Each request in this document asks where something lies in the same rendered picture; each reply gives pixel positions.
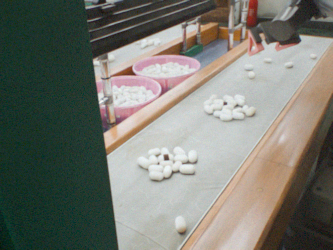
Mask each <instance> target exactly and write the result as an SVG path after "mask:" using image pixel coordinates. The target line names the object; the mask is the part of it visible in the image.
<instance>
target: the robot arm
mask: <svg viewBox="0 0 333 250"><path fill-rule="evenodd" d="M312 17H314V18H315V19H316V20H317V19H319V18H323V19H325V18H327V17H331V18H333V0H289V1H288V2H287V4H286V5H285V6H284V8H283V9H282V10H281V11H280V12H279V13H278V15H277V16H276V17H275V18H274V20H273V21H267V22H261V23H259V24H258V26H257V27H254V28H250V30H249V31H248V38H249V45H248V55H249V56H252V55H254V54H257V53H259V52H261V51H263V50H264V49H265V48H264V46H263V44H262V38H261V36H260V34H264V36H265V39H264V40H265V42H266V44H267V45H269V44H270V43H276V46H275V49H276V51H277V52H278V51H280V50H283V49H286V48H289V47H292V46H295V45H298V44H299V43H300V42H301V41H302V40H301V38H300V35H299V34H298V32H297V30H299V29H300V28H301V26H302V25H303V24H304V23H305V22H306V21H307V22H308V21H310V20H311V18H312ZM253 42H254V44H255V46H254V47H255V49H254V50H253V51H251V49H252V45H253ZM280 45H281V47H280Z"/></svg>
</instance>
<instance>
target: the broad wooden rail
mask: <svg viewBox="0 0 333 250"><path fill-rule="evenodd" d="M332 121H333V42H332V43H331V44H330V46H329V47H328V49H327V50H326V51H325V53H324V54H323V55H322V57H321V58H320V60H319V61H318V62H317V64H316V65H315V66H314V68H313V69H312V71H311V72H310V73H309V75H308V76H307V77H306V79H305V80H304V81H303V83H302V84H301V86H300V87H299V88H298V90H297V91H296V92H295V94H294V95H293V97H292V98H291V99H290V101H289V102H288V103H287V105H286V106H285V108H284V109H283V110H282V112H281V113H280V115H279V116H278V117H277V119H276V120H275V121H274V123H273V124H272V126H271V127H270V128H269V130H268V131H267V132H266V134H265V135H264V137H263V138H262V139H261V141H260V142H259V143H258V145H257V146H256V148H255V149H254V150H253V152H252V153H251V154H250V156H249V157H248V158H247V160H246V161H245V163H244V164H243V165H242V167H241V168H240V169H239V171H238V172H237V174H236V175H235V176H234V178H233V179H232V180H231V182H230V183H229V185H228V186H227V187H226V189H225V190H224V191H223V193H222V194H221V196H220V197H219V198H218V200H217V201H216V202H215V204H214V205H213V207H212V208H211V209H210V211H209V212H208V214H207V215H206V216H205V218H204V219H203V220H202V222H201V223H200V224H199V226H198V227H197V229H196V230H195V231H194V233H193V234H192V235H191V237H190V238H189V240H188V241H187V242H186V244H185V245H184V246H183V248H182V249H181V250H278V247H279V245H280V242H281V240H282V238H283V235H284V233H285V231H286V228H287V226H288V224H289V221H290V219H291V217H292V214H293V212H294V210H295V207H296V205H297V203H298V200H299V198H300V196H301V193H302V191H303V188H304V186H305V184H306V181H307V179H308V177H309V174H310V172H311V170H312V167H313V165H314V163H315V160H316V158H317V156H318V153H319V151H320V149H321V146H322V144H323V142H324V139H325V137H326V135H327V132H328V130H329V128H330V125H331V123H332Z"/></svg>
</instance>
